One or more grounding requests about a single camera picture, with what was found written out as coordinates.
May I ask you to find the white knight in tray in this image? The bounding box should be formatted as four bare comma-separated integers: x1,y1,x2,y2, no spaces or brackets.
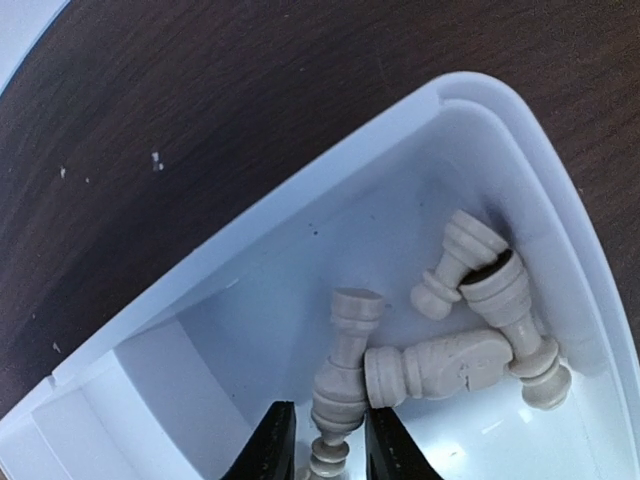
364,329,514,409

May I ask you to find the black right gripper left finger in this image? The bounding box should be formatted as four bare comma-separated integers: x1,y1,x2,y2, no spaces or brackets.
221,401,296,480

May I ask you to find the white bishop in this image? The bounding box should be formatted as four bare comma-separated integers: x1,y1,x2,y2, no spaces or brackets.
296,287,385,479

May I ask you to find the white pawn in tray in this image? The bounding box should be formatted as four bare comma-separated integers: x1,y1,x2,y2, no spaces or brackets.
410,210,508,321

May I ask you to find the white plastic tray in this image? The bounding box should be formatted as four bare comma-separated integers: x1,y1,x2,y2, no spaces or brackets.
1,72,639,479

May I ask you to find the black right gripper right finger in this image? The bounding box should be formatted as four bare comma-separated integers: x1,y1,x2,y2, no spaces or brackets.
365,408,442,480

